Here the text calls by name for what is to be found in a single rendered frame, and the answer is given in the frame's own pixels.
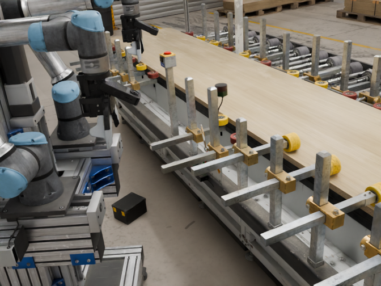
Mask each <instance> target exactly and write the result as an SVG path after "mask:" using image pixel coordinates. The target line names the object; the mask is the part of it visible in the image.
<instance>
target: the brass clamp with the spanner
mask: <svg viewBox="0 0 381 286"><path fill-rule="evenodd" d="M207 146H208V147H209V151H212V150H213V151H215V152H216V155H217V157H216V159H220V158H223V157H226V156H229V154H228V150H227V149H225V148H224V147H223V146H222V145H220V146H216V147H213V146H211V144H210V142H209V143H208V145H207ZM221 148H224V149H225V151H224V152H221Z"/></svg>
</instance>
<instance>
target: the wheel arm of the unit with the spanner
mask: <svg viewBox="0 0 381 286"><path fill-rule="evenodd" d="M232 146H233V144H232V145H229V146H225V147H224V148H225V149H227V150H228V154H231V153H233V152H232ZM216 157H217V155H216V152H215V151H213V150H212V151H209V152H206V153H202V154H199V155H195V156H192V157H189V158H186V159H182V160H179V161H176V162H172V163H169V164H166V165H162V166H161V172H162V173H163V174H166V173H170V172H172V171H175V170H179V169H182V168H185V167H188V166H192V165H195V164H198V163H201V162H205V161H208V160H211V159H214V158H216Z"/></svg>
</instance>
